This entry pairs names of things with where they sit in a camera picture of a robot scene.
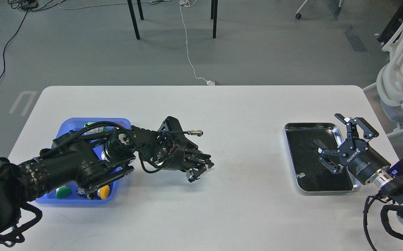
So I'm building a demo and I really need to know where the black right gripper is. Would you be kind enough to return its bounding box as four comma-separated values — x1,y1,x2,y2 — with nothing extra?
318,113,391,185

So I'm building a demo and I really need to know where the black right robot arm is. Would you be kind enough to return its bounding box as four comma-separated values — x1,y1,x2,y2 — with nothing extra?
314,113,403,250

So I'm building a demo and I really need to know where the metal tray with black mat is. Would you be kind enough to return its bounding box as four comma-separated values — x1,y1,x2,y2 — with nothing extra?
284,122,361,195

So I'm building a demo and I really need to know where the black table leg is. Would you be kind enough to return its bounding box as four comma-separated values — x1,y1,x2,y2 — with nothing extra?
210,0,218,39
127,0,144,40

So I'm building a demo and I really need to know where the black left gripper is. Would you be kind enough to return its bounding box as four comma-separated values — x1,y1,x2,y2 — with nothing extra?
159,138,214,182

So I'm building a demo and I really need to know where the black table leg right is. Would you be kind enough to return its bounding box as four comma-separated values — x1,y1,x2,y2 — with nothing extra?
210,0,218,39

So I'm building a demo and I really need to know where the green push button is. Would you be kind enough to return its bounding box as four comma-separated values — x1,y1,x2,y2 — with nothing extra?
55,186,72,199

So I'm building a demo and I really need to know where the white charger cable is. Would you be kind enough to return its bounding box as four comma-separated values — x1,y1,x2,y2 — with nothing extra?
179,0,216,86

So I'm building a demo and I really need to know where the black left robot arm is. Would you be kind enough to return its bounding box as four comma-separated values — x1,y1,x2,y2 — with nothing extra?
0,116,214,247

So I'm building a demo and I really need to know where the yellow push button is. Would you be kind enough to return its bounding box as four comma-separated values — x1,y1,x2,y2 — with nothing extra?
96,185,111,200

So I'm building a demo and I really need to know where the black table leg left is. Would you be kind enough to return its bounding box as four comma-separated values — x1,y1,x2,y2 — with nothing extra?
127,0,144,40

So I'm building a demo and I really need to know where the black floor cable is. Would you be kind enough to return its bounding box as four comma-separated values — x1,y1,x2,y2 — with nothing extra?
0,0,39,132

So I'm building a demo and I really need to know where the blue plastic bin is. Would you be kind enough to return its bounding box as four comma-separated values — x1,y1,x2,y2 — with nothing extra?
35,117,131,205

